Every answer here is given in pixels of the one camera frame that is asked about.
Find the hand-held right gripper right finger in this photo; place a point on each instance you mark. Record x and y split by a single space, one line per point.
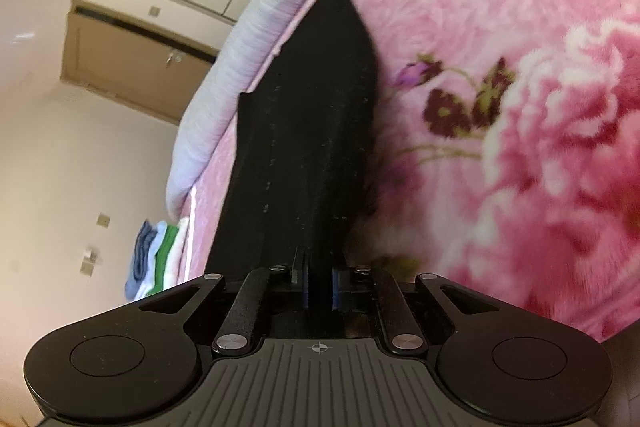
341 289

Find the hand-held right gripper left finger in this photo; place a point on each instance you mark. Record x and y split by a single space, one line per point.
302 279

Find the green folded garment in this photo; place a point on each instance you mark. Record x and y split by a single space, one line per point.
167 254

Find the cream folded garment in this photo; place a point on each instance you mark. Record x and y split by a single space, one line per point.
181 247

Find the blue folded garment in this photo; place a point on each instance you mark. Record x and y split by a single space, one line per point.
140 257

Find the wall switch plate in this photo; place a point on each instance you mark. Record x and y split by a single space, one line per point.
103 220
154 11
91 261

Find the pink floral blanket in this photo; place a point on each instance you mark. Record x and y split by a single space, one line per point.
475 7

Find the grey striped quilt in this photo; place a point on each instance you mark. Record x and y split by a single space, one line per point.
240 57

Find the black pants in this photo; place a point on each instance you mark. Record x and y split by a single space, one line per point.
300 132

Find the wooden door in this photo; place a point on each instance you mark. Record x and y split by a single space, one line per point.
125 62

